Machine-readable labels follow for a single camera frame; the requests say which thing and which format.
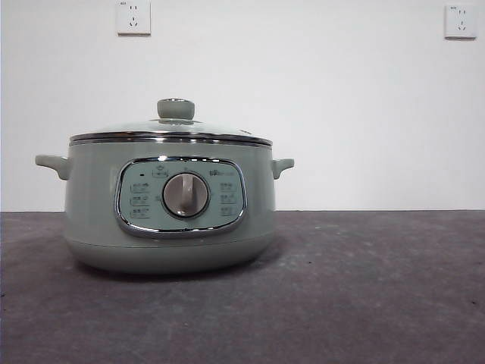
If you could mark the grey round dial knob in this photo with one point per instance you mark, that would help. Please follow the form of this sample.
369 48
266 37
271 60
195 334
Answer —
185 195

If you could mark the white wall socket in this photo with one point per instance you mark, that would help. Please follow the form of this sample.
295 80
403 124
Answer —
460 21
133 17

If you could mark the pale green electric cooking pot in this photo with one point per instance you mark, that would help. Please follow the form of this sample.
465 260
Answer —
94 212

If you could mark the glass lid with green knob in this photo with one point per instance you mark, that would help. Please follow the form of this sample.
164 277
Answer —
175 109

